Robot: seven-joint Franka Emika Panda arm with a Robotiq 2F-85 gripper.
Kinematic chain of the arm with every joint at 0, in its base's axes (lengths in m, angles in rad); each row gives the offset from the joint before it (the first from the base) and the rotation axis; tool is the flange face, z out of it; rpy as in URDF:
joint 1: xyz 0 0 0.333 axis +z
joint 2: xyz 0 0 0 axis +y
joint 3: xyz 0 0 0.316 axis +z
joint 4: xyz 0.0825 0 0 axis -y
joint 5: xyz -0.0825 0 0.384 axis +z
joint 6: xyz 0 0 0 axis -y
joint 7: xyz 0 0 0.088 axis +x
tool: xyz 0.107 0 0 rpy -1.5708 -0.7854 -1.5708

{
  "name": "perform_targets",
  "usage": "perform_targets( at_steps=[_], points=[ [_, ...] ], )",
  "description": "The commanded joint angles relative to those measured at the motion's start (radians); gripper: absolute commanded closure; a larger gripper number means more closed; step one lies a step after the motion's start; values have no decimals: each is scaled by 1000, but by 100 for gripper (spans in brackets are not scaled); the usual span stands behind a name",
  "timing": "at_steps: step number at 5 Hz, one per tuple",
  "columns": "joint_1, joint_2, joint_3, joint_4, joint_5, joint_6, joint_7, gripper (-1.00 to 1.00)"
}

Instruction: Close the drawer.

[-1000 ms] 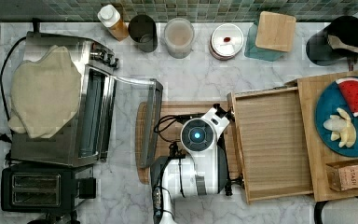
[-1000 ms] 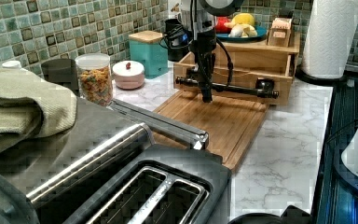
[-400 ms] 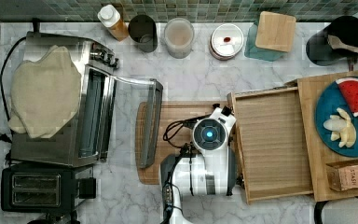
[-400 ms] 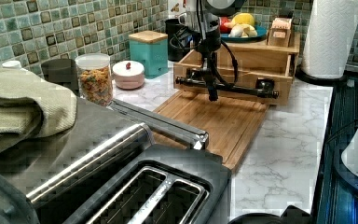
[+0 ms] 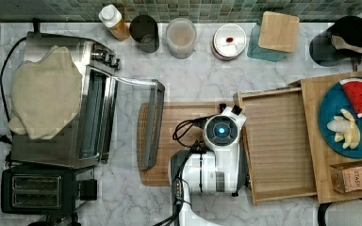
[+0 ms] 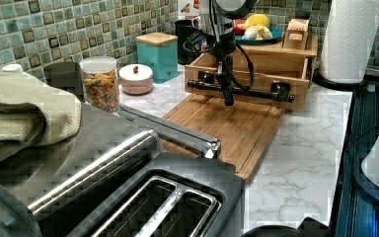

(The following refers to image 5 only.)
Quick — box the stainless toaster oven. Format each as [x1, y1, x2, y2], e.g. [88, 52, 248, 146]
[11, 32, 165, 170]

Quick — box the teal canister with wooden lid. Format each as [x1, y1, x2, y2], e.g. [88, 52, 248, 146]
[247, 11, 300, 62]

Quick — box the wooden spoon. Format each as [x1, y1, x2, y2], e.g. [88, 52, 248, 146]
[331, 35, 362, 54]

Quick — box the brown tea box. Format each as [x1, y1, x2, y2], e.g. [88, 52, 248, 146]
[331, 166, 362, 193]

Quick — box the black oven power cord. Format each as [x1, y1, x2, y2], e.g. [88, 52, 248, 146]
[0, 36, 28, 123]

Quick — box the wooden drawer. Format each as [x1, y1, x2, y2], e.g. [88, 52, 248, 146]
[234, 88, 317, 204]

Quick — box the clear pasta jar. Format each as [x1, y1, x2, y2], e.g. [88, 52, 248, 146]
[165, 18, 197, 59]

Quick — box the black utensil pot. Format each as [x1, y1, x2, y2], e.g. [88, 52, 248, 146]
[309, 16, 362, 67]

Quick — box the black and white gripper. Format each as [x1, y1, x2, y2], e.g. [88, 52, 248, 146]
[219, 103, 247, 123]

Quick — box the black two-slot toaster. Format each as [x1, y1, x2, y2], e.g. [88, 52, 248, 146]
[1, 164, 97, 215]

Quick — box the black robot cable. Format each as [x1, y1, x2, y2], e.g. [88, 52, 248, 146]
[152, 115, 215, 226]

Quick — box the plush watermelon slice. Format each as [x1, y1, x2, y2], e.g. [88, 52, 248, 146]
[339, 78, 362, 118]

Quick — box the beige cloth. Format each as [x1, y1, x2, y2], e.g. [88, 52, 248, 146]
[8, 45, 82, 139]

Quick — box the orange juice bottle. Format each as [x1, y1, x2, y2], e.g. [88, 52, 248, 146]
[98, 5, 130, 41]

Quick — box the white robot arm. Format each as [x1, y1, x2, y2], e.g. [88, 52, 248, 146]
[165, 105, 247, 226]

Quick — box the dark grey cup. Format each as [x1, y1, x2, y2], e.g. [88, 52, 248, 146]
[130, 15, 159, 53]

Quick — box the wooden cutting board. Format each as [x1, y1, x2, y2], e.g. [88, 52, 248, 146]
[137, 102, 221, 186]

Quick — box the plush peeled banana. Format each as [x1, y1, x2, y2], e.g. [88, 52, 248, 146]
[327, 108, 361, 149]

